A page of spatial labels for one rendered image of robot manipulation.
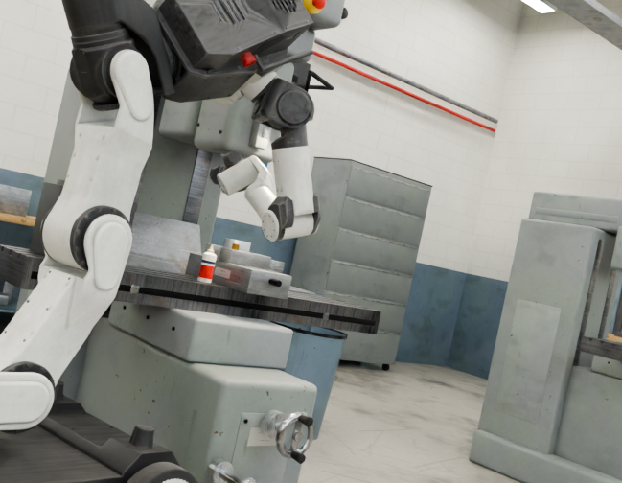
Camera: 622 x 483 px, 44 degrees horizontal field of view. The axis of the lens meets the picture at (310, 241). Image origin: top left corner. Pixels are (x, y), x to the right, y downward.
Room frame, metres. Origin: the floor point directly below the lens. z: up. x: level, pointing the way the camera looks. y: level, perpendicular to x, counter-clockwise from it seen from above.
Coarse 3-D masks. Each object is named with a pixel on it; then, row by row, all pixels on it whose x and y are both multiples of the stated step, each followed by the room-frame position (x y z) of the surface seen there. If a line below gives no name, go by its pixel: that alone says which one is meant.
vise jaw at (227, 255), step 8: (224, 248) 2.29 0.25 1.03; (224, 256) 2.29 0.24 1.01; (232, 256) 2.27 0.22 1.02; (240, 256) 2.29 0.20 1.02; (248, 256) 2.31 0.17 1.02; (256, 256) 2.32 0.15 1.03; (264, 256) 2.34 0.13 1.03; (248, 264) 2.31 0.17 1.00; (256, 264) 2.33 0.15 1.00; (264, 264) 2.35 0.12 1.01
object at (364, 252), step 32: (320, 160) 7.68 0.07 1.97; (352, 160) 7.35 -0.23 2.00; (320, 192) 7.60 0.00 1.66; (352, 192) 7.39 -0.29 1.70; (384, 192) 7.67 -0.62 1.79; (416, 192) 7.96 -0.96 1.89; (320, 224) 7.52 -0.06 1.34; (352, 224) 7.45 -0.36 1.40; (384, 224) 7.73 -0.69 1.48; (416, 224) 8.02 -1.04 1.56; (320, 256) 7.45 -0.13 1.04; (352, 256) 7.51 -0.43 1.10; (384, 256) 7.79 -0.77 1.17; (416, 256) 8.09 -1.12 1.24; (320, 288) 7.37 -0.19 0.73; (352, 288) 7.56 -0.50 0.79; (384, 288) 7.85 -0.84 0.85; (384, 320) 7.91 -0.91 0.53; (352, 352) 7.68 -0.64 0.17; (384, 352) 7.98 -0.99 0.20
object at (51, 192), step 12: (60, 180) 2.00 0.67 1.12; (48, 192) 2.01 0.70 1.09; (60, 192) 1.96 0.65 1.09; (48, 204) 2.00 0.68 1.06; (132, 204) 2.09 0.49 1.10; (36, 216) 2.04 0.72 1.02; (132, 216) 2.10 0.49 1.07; (36, 228) 2.03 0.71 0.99; (36, 240) 2.02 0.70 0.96; (36, 252) 2.00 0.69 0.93
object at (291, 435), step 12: (264, 420) 1.96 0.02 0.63; (276, 420) 1.96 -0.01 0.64; (288, 420) 1.89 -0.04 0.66; (300, 420) 1.90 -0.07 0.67; (312, 420) 1.89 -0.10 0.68; (264, 432) 1.97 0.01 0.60; (276, 432) 1.88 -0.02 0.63; (288, 432) 1.90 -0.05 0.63; (300, 432) 1.91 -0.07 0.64; (312, 432) 1.94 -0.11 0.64; (276, 444) 1.88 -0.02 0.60; (288, 444) 1.90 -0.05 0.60; (300, 444) 1.93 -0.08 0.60; (288, 456) 1.90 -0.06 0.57; (300, 456) 1.88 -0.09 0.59
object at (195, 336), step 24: (120, 312) 2.35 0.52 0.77; (144, 312) 2.24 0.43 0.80; (168, 312) 2.14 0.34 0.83; (192, 312) 2.12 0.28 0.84; (144, 336) 2.22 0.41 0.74; (168, 336) 2.12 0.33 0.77; (192, 336) 2.03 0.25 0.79; (216, 336) 2.07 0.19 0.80; (240, 336) 2.12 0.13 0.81; (264, 336) 2.18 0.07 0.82; (288, 336) 2.23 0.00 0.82; (192, 360) 2.04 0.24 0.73; (216, 360) 2.08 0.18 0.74; (240, 360) 2.13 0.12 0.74; (264, 360) 2.19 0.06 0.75
